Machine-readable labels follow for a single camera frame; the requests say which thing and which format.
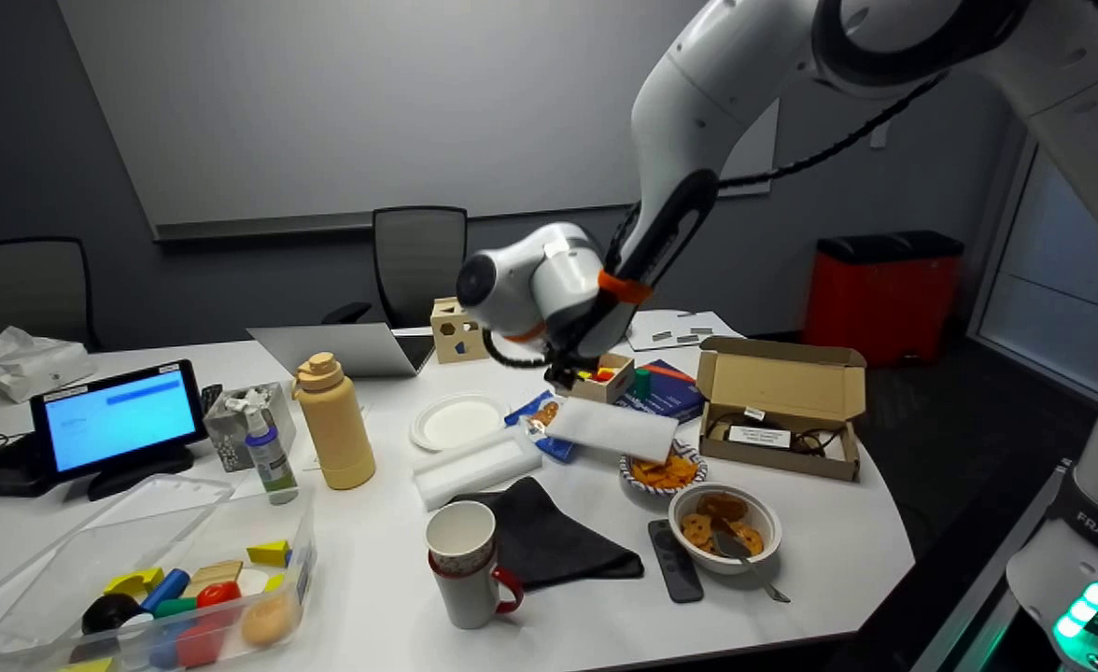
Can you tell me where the flat white board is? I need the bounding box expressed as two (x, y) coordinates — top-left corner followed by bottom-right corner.
(622, 307), (745, 358)

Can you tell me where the tan bottle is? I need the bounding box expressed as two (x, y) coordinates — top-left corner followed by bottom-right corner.
(291, 351), (382, 498)

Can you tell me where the wooden shape sorter cube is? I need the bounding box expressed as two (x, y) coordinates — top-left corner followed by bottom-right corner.
(429, 295), (487, 368)

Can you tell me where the black round toy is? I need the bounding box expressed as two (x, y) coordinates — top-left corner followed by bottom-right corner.
(79, 593), (143, 636)

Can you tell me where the patterned bowl of orange snacks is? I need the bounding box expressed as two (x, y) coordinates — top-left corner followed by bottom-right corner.
(617, 446), (708, 511)

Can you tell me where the dark grey cloth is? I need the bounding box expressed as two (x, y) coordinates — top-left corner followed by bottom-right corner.
(450, 476), (646, 599)

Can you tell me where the small spray bottle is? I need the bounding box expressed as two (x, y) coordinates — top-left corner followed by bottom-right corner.
(241, 392), (301, 507)

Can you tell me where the grey carton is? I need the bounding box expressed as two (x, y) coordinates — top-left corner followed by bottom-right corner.
(200, 382), (297, 476)

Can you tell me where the clear plastic toy bin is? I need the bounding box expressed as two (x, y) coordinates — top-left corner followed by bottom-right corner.
(0, 476), (318, 672)

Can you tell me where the blue cylinder toy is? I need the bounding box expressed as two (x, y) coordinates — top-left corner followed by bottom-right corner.
(138, 568), (192, 613)

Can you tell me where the grey laptop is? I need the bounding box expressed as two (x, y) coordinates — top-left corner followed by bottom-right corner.
(247, 322), (436, 382)

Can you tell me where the white bowl of pretzels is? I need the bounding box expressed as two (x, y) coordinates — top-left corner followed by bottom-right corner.
(664, 480), (784, 580)

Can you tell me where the tan toy egg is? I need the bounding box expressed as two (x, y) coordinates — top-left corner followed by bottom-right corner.
(237, 593), (301, 654)

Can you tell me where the white packing foam sheet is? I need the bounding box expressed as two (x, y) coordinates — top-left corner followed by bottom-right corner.
(543, 392), (680, 468)

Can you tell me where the yellow wedge block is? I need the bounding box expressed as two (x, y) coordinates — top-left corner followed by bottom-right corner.
(241, 539), (293, 572)

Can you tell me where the tablet with blue screen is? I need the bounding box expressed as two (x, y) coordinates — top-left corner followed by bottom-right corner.
(24, 358), (207, 503)

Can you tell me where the red toy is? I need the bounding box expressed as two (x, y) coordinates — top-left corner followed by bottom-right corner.
(189, 580), (241, 628)

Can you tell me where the white foam roll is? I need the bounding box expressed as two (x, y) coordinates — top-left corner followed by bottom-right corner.
(410, 432), (543, 514)

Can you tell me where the frosted glass door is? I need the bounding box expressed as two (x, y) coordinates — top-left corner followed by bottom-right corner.
(972, 145), (1098, 404)

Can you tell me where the black remote control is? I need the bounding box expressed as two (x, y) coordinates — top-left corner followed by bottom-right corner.
(646, 521), (705, 608)

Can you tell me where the wall whiteboard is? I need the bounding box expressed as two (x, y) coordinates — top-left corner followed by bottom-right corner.
(54, 0), (790, 242)

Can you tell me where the white plate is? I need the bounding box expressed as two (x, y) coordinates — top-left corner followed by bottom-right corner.
(402, 396), (509, 461)

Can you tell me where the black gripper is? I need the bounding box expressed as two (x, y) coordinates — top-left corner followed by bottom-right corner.
(535, 326), (617, 404)

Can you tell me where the paper cup with red handle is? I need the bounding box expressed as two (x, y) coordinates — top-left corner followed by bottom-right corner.
(423, 502), (525, 636)

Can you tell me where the blue book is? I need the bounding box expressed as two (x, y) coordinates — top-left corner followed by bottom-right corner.
(626, 358), (708, 427)

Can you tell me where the black power adapter with label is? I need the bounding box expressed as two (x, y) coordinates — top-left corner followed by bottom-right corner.
(724, 424), (800, 456)

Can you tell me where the grey mesh office chair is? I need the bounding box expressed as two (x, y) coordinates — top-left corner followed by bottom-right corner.
(322, 203), (470, 331)
(0, 234), (100, 355)

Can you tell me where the metal spoon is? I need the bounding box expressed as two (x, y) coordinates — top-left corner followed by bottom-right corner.
(708, 521), (790, 608)

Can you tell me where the blue snack bag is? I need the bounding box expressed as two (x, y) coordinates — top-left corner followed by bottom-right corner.
(501, 387), (582, 468)

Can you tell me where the brown cardboard box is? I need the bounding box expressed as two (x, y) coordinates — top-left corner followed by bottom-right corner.
(693, 331), (871, 485)

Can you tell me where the red bin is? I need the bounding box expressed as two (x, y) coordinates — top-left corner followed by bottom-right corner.
(804, 228), (965, 370)

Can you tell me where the black power cable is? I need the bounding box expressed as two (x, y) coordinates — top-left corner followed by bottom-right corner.
(789, 427), (855, 468)

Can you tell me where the white plastic bag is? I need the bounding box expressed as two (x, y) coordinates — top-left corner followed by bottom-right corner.
(0, 326), (93, 409)

